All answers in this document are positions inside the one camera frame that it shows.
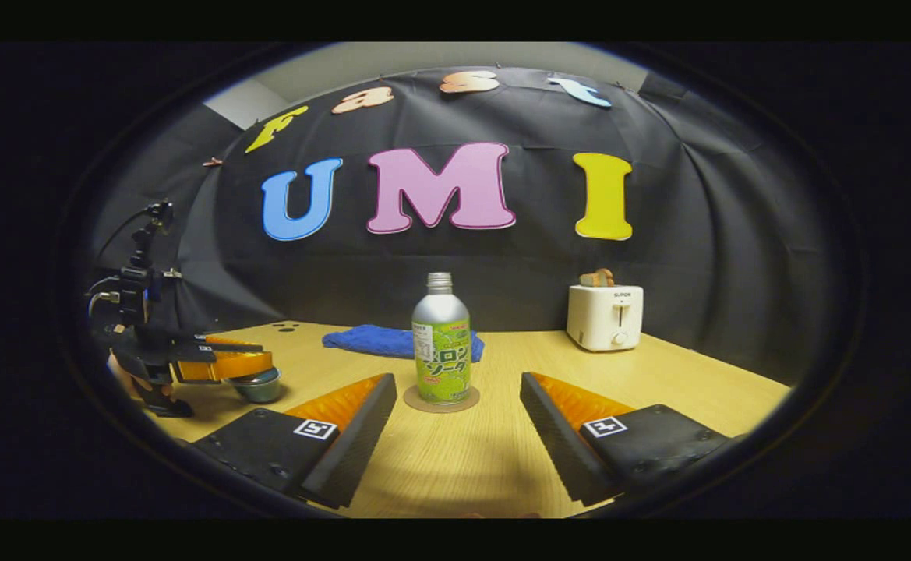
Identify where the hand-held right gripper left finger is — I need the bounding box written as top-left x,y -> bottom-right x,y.
192,373 -> 398,510

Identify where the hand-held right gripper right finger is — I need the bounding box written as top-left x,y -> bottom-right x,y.
519,372 -> 730,506

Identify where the round brown coaster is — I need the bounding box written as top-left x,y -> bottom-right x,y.
403,385 -> 481,414

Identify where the silver green water bottle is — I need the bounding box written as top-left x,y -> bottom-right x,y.
411,272 -> 472,404

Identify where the blue towel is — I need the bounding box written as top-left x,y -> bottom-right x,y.
322,325 -> 486,363

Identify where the white toaster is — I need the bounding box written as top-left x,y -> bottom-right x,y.
566,284 -> 644,353

